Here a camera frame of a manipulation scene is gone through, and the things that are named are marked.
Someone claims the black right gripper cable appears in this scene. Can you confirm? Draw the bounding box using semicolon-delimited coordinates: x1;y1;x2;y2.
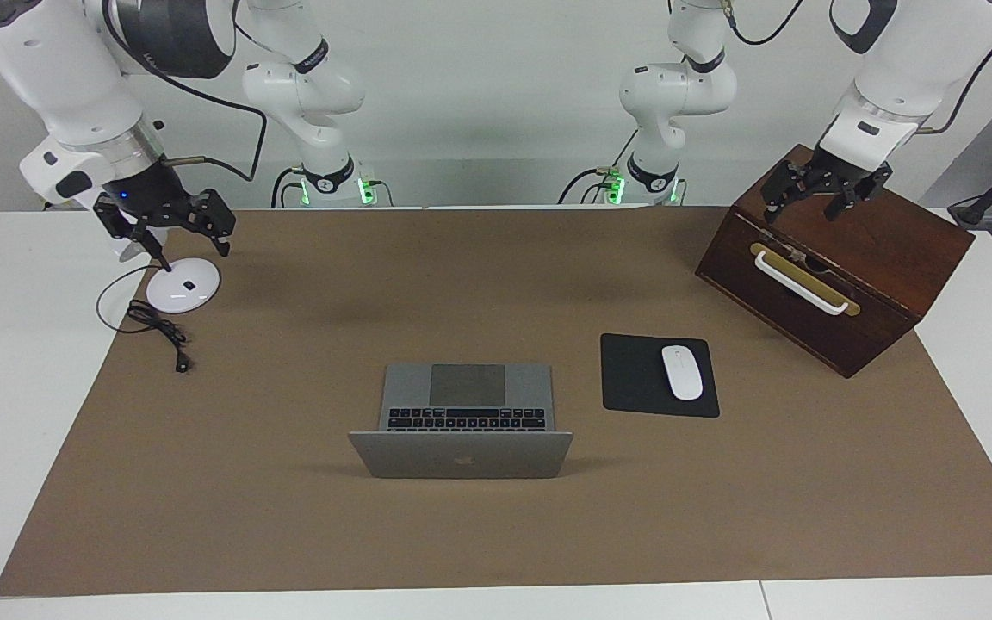
100;0;269;183

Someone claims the white desk lamp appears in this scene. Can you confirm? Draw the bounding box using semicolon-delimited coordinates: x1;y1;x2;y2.
108;220;222;315

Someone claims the grey aluminium laptop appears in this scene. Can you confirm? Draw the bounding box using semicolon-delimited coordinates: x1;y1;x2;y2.
348;363;574;481

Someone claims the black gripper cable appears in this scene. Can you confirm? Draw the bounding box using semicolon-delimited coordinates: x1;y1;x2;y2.
720;0;992;135
100;0;269;183

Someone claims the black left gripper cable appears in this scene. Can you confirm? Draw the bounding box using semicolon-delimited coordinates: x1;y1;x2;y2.
720;0;992;135

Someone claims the dark brown wooden box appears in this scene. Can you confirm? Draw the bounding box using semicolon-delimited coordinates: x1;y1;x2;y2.
695;144;977;380

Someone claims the white box handle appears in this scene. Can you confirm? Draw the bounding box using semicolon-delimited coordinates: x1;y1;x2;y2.
753;250;852;313

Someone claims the brown table mat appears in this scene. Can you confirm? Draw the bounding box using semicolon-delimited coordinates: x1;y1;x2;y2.
0;205;992;598

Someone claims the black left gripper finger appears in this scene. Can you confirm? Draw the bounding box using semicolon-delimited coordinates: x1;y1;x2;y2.
825;164;895;222
763;166;809;225

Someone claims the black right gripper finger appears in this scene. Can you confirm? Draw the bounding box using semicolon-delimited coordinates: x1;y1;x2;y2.
94;196;148;244
193;189;236;257

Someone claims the black arm base cable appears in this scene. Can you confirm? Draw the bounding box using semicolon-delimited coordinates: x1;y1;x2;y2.
270;166;307;208
558;129;639;206

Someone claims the white computer mouse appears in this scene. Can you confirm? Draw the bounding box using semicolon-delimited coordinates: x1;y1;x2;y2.
661;344;704;402

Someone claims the black lamp power cable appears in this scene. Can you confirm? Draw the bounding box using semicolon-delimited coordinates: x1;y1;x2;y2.
96;263;195;375

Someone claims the black mouse pad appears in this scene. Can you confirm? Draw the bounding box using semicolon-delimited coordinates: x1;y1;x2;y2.
600;333;721;419

